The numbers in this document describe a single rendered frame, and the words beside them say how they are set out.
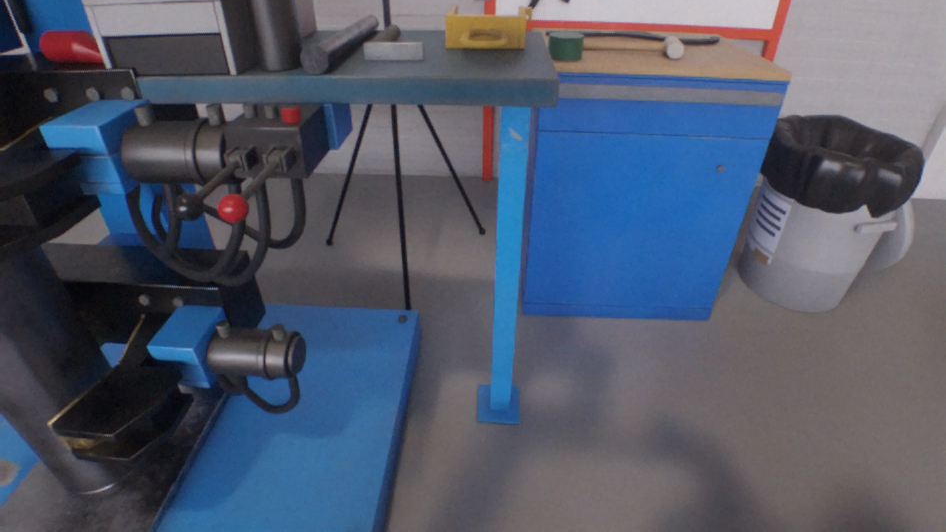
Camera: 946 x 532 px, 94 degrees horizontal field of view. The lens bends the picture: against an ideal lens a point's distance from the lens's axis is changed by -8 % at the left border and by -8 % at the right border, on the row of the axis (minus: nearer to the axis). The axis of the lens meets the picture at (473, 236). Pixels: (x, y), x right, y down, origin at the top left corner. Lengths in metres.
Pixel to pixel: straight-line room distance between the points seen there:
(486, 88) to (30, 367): 1.00
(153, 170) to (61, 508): 0.93
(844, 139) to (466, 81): 1.81
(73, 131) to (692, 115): 1.45
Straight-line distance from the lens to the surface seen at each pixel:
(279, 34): 0.88
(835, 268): 2.18
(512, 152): 1.02
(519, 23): 0.99
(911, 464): 1.94
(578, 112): 1.49
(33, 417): 1.32
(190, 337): 1.15
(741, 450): 1.69
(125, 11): 0.98
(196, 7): 0.91
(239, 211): 0.63
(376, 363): 1.57
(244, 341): 1.13
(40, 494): 1.63
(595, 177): 1.58
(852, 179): 1.95
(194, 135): 0.86
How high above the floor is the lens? 1.26
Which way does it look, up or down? 33 degrees down
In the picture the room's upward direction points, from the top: straight up
